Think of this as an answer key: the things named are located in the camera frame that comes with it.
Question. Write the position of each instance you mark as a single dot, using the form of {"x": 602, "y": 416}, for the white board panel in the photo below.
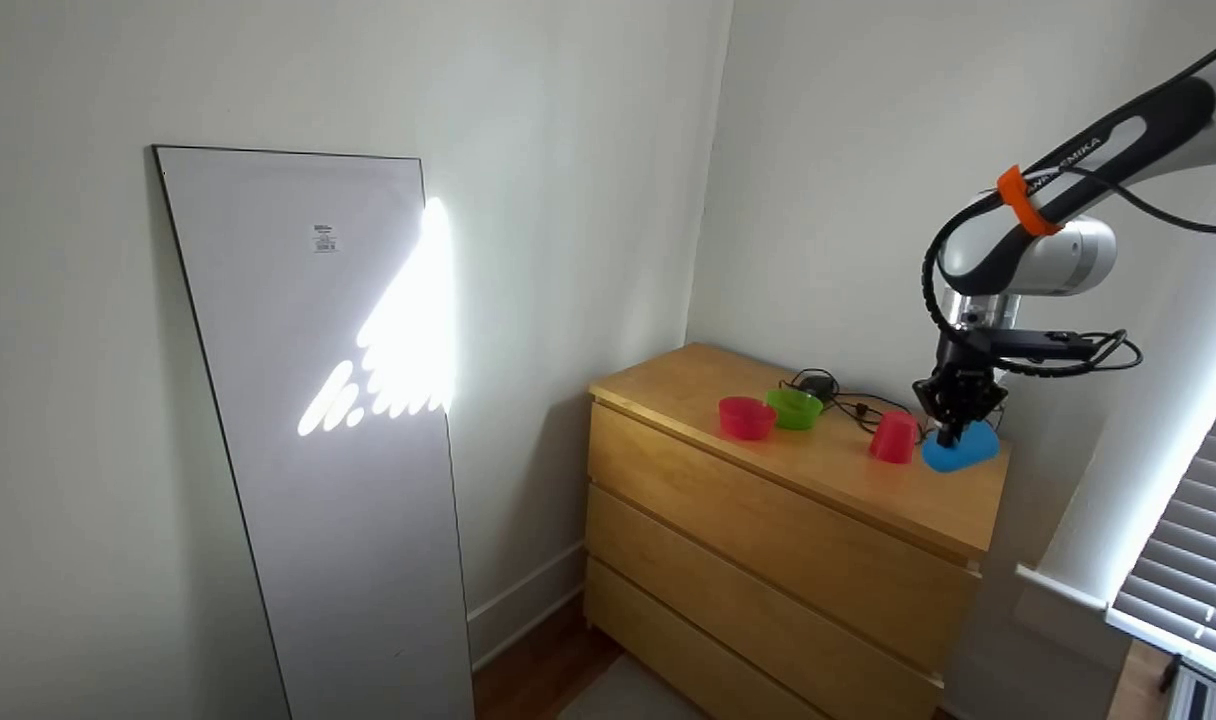
{"x": 328, "y": 454}

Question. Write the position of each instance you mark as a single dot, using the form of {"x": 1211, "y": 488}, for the wooden dresser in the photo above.
{"x": 782, "y": 533}

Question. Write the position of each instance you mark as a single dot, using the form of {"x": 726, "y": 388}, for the wooden drawer front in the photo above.
{"x": 769, "y": 525}
{"x": 675, "y": 653}
{"x": 753, "y": 623}

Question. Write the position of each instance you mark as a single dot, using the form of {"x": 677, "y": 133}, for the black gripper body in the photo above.
{"x": 965, "y": 377}

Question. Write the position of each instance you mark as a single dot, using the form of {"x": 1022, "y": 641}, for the small red plastic cup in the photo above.
{"x": 895, "y": 437}

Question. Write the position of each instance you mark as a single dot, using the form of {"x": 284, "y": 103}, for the green plastic cup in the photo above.
{"x": 796, "y": 410}

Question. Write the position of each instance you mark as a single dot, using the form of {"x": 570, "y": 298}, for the white window blinds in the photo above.
{"x": 1192, "y": 562}

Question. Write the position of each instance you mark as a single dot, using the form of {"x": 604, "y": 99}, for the white baseboard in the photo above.
{"x": 531, "y": 606}

